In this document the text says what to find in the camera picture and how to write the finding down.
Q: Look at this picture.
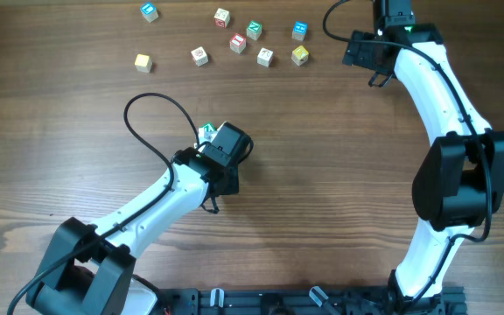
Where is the green Z wooden block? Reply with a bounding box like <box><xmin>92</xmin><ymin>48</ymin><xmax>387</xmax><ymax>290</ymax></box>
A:
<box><xmin>198</xmin><ymin>122</ymin><xmax>217</xmax><ymax>142</ymax></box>

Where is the wooden block yellow side A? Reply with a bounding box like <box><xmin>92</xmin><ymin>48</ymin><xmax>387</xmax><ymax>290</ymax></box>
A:
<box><xmin>217</xmin><ymin>121</ymin><xmax>227</xmax><ymax>131</ymax></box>

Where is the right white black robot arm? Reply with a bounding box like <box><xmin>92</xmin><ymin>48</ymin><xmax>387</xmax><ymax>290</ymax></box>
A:
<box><xmin>343</xmin><ymin>24</ymin><xmax>504</xmax><ymax>314</ymax></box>

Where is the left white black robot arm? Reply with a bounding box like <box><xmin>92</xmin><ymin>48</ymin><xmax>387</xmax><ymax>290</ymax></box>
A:
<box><xmin>24</xmin><ymin>143</ymin><xmax>248</xmax><ymax>314</ymax></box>

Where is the yellow top block carrot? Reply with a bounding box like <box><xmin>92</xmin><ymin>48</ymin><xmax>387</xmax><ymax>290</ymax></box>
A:
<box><xmin>291</xmin><ymin>45</ymin><xmax>310</xmax><ymax>66</ymax></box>

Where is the blue top block right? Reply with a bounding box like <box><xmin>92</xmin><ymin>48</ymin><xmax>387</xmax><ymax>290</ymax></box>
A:
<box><xmin>291</xmin><ymin>21</ymin><xmax>308</xmax><ymax>41</ymax></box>

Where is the wooden block red six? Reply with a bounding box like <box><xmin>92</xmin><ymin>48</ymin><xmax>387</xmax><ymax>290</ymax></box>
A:
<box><xmin>257</xmin><ymin>47</ymin><xmax>273</xmax><ymax>67</ymax></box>

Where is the green N wooden block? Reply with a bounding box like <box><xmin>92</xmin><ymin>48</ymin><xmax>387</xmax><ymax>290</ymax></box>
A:
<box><xmin>247</xmin><ymin>20</ymin><xmax>263</xmax><ymax>40</ymax></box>

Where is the red top wooden block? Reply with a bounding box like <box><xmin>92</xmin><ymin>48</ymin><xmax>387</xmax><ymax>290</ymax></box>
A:
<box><xmin>229</xmin><ymin>33</ymin><xmax>247</xmax><ymax>54</ymax></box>

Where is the yellow top wooden block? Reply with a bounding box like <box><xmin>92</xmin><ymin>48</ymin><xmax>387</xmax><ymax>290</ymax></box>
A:
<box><xmin>135</xmin><ymin>54</ymin><xmax>152</xmax><ymax>73</ymax></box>

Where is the red side wooden block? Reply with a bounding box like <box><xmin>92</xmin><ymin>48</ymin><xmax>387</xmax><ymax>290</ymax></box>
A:
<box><xmin>213</xmin><ymin>8</ymin><xmax>230</xmax><ymax>28</ymax></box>

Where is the blue top wooden block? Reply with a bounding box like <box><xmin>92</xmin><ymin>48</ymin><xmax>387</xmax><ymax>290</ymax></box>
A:
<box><xmin>140</xmin><ymin>3</ymin><xmax>158</xmax><ymax>23</ymax></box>

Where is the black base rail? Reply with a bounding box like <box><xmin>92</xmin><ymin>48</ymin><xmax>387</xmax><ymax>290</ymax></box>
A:
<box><xmin>155</xmin><ymin>284</ymin><xmax>468</xmax><ymax>315</ymax></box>

